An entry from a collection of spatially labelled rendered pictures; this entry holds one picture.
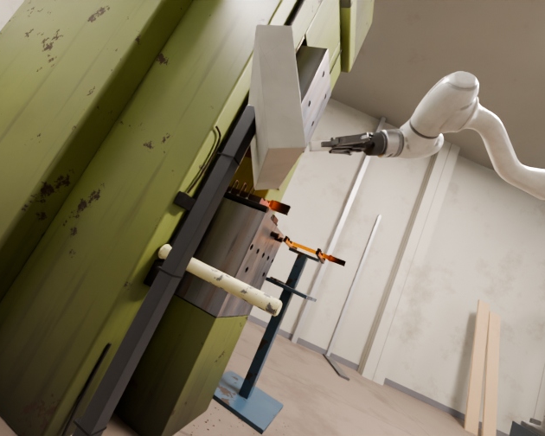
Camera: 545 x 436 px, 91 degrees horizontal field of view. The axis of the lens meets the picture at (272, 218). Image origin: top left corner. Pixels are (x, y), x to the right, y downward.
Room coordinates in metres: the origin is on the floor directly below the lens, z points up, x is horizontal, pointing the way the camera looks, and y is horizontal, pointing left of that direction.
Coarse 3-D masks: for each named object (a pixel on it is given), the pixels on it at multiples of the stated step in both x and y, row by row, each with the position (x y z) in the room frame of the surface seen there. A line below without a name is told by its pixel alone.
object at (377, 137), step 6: (372, 132) 0.76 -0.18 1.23; (378, 132) 0.76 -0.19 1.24; (372, 138) 0.75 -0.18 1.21; (378, 138) 0.75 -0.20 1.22; (360, 144) 0.76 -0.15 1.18; (366, 144) 0.76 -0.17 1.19; (372, 144) 0.76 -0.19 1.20; (378, 144) 0.75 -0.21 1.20; (366, 150) 0.80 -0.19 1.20; (372, 150) 0.77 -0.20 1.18; (378, 150) 0.77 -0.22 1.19
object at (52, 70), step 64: (64, 0) 1.15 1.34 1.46; (128, 0) 1.00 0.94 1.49; (192, 0) 1.03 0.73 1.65; (0, 64) 1.19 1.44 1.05; (64, 64) 1.04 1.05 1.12; (128, 64) 0.96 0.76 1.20; (0, 128) 1.08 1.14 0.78; (64, 128) 0.95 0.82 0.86; (0, 192) 0.99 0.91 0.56; (64, 192) 1.01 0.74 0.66; (0, 256) 0.96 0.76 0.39
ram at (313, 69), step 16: (304, 48) 1.12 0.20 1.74; (320, 48) 1.09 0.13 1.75; (304, 64) 1.10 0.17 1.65; (320, 64) 1.08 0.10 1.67; (304, 80) 1.09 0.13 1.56; (320, 80) 1.15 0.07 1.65; (304, 96) 1.08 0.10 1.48; (320, 96) 1.23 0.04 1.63; (304, 112) 1.14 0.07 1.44; (320, 112) 1.32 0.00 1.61
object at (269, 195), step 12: (336, 48) 1.50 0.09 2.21; (336, 72) 1.66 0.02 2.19; (300, 156) 1.71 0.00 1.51; (240, 168) 1.58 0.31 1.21; (252, 168) 1.56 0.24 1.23; (240, 180) 1.57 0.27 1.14; (252, 180) 1.54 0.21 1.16; (288, 180) 1.70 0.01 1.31; (252, 192) 1.53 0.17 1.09; (264, 192) 1.51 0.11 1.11; (276, 192) 1.60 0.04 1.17
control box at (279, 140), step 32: (256, 32) 0.49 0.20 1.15; (288, 32) 0.49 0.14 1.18; (256, 64) 0.54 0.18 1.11; (288, 64) 0.49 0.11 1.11; (256, 96) 0.58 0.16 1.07; (288, 96) 0.50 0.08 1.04; (256, 128) 0.64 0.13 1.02; (288, 128) 0.50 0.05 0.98; (256, 160) 0.70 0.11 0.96; (288, 160) 0.57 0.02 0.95
